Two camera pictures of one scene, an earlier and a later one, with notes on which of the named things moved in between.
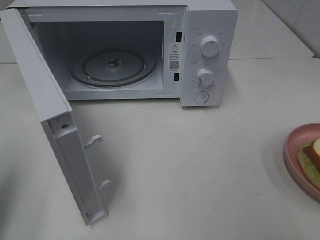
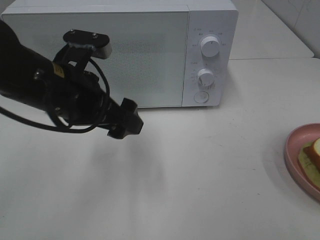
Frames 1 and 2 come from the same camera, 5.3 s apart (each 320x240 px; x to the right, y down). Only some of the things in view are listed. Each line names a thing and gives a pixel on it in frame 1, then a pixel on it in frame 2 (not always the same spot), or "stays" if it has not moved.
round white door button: [201, 97] stays
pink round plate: [297, 140] stays
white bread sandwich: [309, 158] stays
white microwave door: [54, 111] to [149, 64]
